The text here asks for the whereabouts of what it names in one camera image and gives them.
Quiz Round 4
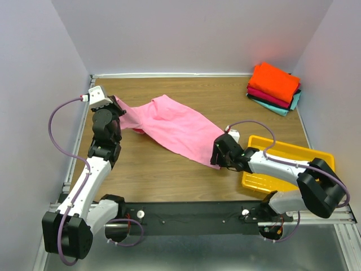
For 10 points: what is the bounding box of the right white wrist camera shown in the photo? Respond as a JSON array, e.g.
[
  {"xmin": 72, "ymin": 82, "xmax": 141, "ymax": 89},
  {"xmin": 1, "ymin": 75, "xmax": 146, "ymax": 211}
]
[{"xmin": 225, "ymin": 126, "xmax": 240, "ymax": 143}]

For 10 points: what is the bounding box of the pink t shirt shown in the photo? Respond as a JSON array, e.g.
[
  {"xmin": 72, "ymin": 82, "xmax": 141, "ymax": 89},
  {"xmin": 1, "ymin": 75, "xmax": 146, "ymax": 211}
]
[{"xmin": 116, "ymin": 95, "xmax": 223, "ymax": 170}]

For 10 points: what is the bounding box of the purple cable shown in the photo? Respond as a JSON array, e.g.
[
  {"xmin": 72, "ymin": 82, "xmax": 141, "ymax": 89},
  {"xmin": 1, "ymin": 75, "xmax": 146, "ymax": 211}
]
[
  {"xmin": 48, "ymin": 96, "xmax": 145, "ymax": 266},
  {"xmin": 230, "ymin": 120, "xmax": 351, "ymax": 243}
]

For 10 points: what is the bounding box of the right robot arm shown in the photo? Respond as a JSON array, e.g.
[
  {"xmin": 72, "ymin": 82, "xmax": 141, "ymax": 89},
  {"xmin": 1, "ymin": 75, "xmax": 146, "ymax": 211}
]
[{"xmin": 210, "ymin": 133, "xmax": 349, "ymax": 221}]

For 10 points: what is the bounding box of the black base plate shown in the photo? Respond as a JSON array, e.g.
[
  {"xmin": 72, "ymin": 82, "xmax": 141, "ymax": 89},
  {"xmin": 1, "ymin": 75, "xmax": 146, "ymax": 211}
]
[{"xmin": 105, "ymin": 200, "xmax": 293, "ymax": 242}]

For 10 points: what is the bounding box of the yellow plastic tray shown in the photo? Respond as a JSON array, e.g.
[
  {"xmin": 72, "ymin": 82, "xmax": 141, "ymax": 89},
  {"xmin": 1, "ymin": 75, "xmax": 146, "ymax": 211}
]
[{"xmin": 241, "ymin": 135, "xmax": 336, "ymax": 194}]

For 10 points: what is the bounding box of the teal folded t shirt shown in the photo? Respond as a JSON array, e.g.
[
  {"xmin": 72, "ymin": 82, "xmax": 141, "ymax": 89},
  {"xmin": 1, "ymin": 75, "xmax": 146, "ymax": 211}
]
[{"xmin": 246, "ymin": 95, "xmax": 297, "ymax": 116}]

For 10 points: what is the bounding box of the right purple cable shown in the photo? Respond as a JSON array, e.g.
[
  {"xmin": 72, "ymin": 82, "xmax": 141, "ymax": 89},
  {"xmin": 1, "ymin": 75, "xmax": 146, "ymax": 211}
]
[{"xmin": 230, "ymin": 120, "xmax": 351, "ymax": 243}]

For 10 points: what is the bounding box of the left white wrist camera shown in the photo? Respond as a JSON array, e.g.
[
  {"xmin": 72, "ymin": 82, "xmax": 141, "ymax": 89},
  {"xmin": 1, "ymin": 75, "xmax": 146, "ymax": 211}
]
[{"xmin": 80, "ymin": 86, "xmax": 113, "ymax": 109}]

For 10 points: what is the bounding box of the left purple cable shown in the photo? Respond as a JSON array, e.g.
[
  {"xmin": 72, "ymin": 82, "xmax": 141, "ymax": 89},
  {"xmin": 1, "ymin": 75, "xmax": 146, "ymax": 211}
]
[{"xmin": 48, "ymin": 96, "xmax": 145, "ymax": 266}]

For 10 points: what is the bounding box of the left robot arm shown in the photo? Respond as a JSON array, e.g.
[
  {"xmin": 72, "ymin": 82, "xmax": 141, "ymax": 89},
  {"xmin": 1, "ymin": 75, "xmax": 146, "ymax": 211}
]
[{"xmin": 42, "ymin": 98, "xmax": 125, "ymax": 266}]

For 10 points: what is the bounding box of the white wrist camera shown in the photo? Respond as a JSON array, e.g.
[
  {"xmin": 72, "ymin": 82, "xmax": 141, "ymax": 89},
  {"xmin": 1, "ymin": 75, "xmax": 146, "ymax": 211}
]
[
  {"xmin": 225, "ymin": 126, "xmax": 240, "ymax": 143},
  {"xmin": 80, "ymin": 86, "xmax": 113, "ymax": 109}
]

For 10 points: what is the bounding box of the orange folded t shirt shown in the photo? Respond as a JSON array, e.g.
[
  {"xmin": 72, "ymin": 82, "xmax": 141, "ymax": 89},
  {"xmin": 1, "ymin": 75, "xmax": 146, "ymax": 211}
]
[{"xmin": 248, "ymin": 62, "xmax": 301, "ymax": 103}]

